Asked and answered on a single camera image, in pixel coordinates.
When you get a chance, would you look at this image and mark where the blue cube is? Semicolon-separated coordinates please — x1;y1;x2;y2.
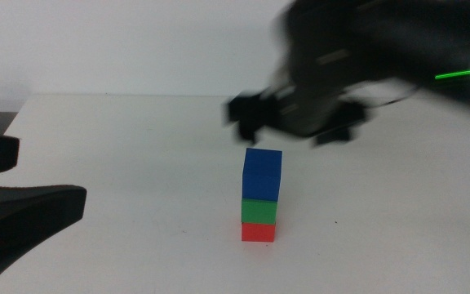
242;147;284;203

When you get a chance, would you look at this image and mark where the red cube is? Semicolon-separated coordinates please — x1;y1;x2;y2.
241;222;277;243

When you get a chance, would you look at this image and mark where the green cube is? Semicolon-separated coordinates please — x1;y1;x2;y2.
241;198;279;225

